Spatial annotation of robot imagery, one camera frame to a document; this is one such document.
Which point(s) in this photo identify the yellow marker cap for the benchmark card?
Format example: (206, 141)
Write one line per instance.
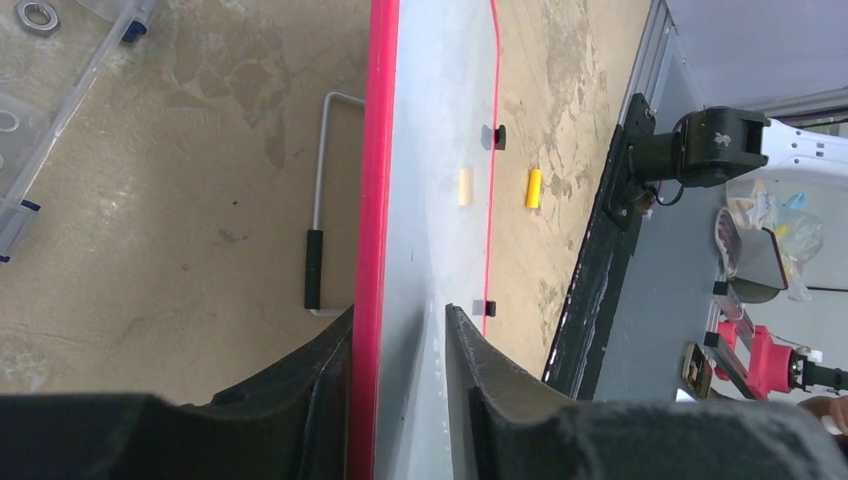
(533, 192)

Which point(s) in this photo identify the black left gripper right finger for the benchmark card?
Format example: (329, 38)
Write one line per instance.
(506, 424)

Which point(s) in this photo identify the aluminium frame rail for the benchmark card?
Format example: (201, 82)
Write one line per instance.
(787, 59)

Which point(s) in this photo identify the red framed whiteboard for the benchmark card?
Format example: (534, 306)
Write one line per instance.
(424, 232)

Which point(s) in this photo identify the black stop block lower right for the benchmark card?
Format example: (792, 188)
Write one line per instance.
(500, 137)

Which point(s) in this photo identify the clear plastic holder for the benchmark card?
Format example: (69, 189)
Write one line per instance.
(43, 82)

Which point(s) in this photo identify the plastic bag clutter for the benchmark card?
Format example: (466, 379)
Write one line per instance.
(764, 243)

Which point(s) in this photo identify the metal nut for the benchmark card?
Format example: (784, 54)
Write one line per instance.
(37, 17)

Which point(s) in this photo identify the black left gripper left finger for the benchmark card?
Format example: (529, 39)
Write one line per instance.
(288, 421)

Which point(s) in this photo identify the red clamp tool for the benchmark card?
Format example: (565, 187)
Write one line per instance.
(757, 366)

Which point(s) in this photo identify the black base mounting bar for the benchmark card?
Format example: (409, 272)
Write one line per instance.
(577, 352)

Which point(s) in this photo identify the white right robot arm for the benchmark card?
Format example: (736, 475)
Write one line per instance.
(710, 147)

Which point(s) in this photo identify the whiteboard wire stand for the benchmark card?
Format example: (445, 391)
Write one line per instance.
(315, 234)

